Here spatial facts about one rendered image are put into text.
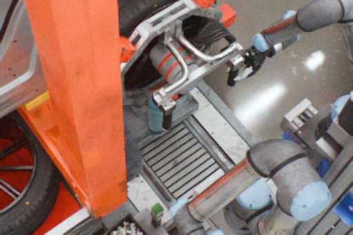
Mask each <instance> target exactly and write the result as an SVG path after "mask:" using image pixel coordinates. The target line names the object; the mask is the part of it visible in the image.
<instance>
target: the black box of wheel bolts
mask: <svg viewBox="0 0 353 235"><path fill-rule="evenodd" d="M102 235H148V234H147V233H146V232H145V231H144V229H143V228H142V227H141V226H140V224H138V223H137V221H136V220H135V219H134V218H133V216H132V215H131V214H130V213H129V214H127V215H126V216H125V217H123V218H122V219H121V220H120V221H119V222H118V223H116V224H115V225H114V226H112V227H111V228H110V229H109V230H108V231H106V232H105V233H104V234H102Z"/></svg>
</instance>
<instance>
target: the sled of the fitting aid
mask: <svg viewBox="0 0 353 235"><path fill-rule="evenodd" d="M186 96H187V97H188V98H189V102H188V104H186V105H184V106H183V107H182V108H180V109H178V110H177V111H176V112H174V113H172V127H174V126H175V125H176V124H178V123H180V122H181V121H182V120H184V119H186V118H187V117H189V116H190V115H191V114H193V113H194V112H196V111H197V110H198V108H199V103H198V101H197V100H196V99H195V98H194V97H193V96H192V95H191V94H190V93H189V92H188V93H187V94H186ZM155 138H157V137H154V136H152V135H150V134H149V133H148V131H145V132H144V133H142V134H141V135H139V136H138V137H136V138H135V139H133V140H131V141H132V142H133V143H134V144H135V146H136V147H137V148H138V150H140V149H141V148H142V147H143V146H145V145H147V144H148V143H149V142H151V141H153V140H154V139H155Z"/></svg>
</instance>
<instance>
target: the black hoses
mask: <svg viewBox="0 0 353 235"><path fill-rule="evenodd" d="M212 35H213V36H212ZM222 37H224V38H225V39H226V40H227V41H228V42H229V43H230V44H231V43H233V42H234V41H236V38H235V37H234V35H233V34H232V33H231V32H230V31H229V30H228V29H227V28H226V27H225V26H224V25H223V24H220V23H219V22H218V21H215V20H211V21H209V22H207V23H206V24H205V25H204V26H203V27H202V28H201V30H200V31H199V33H198V34H197V35H196V36H194V35H192V36H191V37H190V38H188V41H189V42H190V43H191V44H192V45H193V46H194V47H196V48H197V49H200V48H202V45H203V44H202V43H211V42H215V41H218V40H219V39H221V38H222Z"/></svg>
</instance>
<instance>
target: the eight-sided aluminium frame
mask: <svg viewBox="0 0 353 235"><path fill-rule="evenodd" d="M193 14H195V15H199V16H202V17H205V21H204V25H205V24H206V23H207V22H209V21H211V20H215V21H218V22H219V23H221V18H222V17H223V15H222V14H223V12H222V11H221V10H220V9H219V8H218V7H217V5H216V4H215V3H212V5H211V6H210V7H209V8H201V6H200V5H199V4H198V3H197V2H196V1H195V0H180V1H177V2H176V3H174V4H173V5H171V6H169V7H168V8H166V9H165V10H162V11H160V12H159V13H157V14H156V15H154V16H153V17H150V18H149V19H147V20H144V21H143V22H142V23H140V24H139V25H138V26H137V27H136V28H135V31H134V32H133V33H132V35H131V36H130V38H129V39H128V40H129V41H130V42H131V43H132V45H133V46H135V48H136V49H137V51H136V52H135V53H134V54H133V55H132V57H131V58H130V60H129V61H128V62H127V63H121V85H122V99H123V105H146V104H148V99H149V98H150V97H151V96H152V94H153V93H154V92H156V91H157V90H156V91H154V92H153V93H152V92H151V91H153V90H155V89H157V88H158V87H160V86H161V85H163V84H164V83H166V82H167V81H166V80H165V79H164V78H163V77H161V78H159V79H157V80H156V81H155V82H153V83H151V84H149V85H148V86H146V87H145V88H142V89H125V82H124V76H125V73H126V72H127V71H128V69H129V68H130V66H131V65H132V64H133V63H134V62H135V60H136V59H137V57H138V56H139V55H140V54H141V53H142V52H143V50H144V49H145V47H146V46H147V45H148V44H149V42H150V41H151V40H152V39H153V38H155V36H157V35H158V34H161V33H162V32H164V31H165V30H167V29H168V28H171V27H172V26H174V25H175V24H177V23H178V22H180V21H182V20H184V19H185V18H187V17H189V16H190V15H193ZM170 15H172V16H171V17H169V18H168V19H166V20H165V21H162V22H161V20H163V19H164V18H166V17H168V16H170ZM204 25H203V26H204ZM137 42H138V43H137ZM216 43H217V41H215V42H211V43H202V44H203V45H205V46H204V47H203V45H202V47H203V49H202V50H201V52H202V53H204V54H207V53H208V52H209V51H210V50H211V49H212V48H213V47H214V46H215V44H216ZM194 60H195V61H196V62H197V64H199V63H200V62H201V61H202V60H201V59H200V58H198V57H195V58H194ZM169 85H170V84H169V83H166V84H165V85H164V86H162V87H161V88H166V87H168V86H169ZM161 88H159V89H161ZM159 89H158V90H159Z"/></svg>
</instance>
